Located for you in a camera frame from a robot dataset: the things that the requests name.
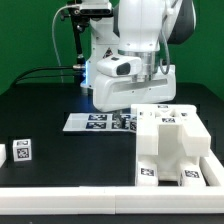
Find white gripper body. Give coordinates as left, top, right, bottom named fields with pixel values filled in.
left=93, top=65, right=176, bottom=112

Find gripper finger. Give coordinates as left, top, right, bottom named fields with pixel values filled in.
left=117, top=113, right=130, bottom=129

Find white chair back part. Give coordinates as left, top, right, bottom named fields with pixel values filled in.
left=131, top=104, right=211, bottom=157

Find white chair seat part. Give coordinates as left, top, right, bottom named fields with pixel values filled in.
left=136, top=115, right=211, bottom=180

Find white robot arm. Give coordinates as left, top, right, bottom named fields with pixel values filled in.
left=79, top=0, right=196, bottom=128

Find printed marker sheet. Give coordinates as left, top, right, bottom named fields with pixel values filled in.
left=63, top=113, right=131, bottom=132

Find small white tagged cube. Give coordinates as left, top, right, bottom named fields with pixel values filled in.
left=13, top=139, right=32, bottom=162

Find white block left edge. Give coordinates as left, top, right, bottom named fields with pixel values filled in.
left=0, top=144, right=6, bottom=168

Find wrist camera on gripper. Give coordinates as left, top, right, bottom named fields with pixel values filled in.
left=97, top=55, right=142, bottom=77

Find black cables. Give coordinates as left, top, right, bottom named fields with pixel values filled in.
left=10, top=65, right=84, bottom=87

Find white frame wall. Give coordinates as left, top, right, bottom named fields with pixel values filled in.
left=0, top=154, right=224, bottom=215

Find grey camera cable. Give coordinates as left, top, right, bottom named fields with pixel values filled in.
left=51, top=3, right=81, bottom=84

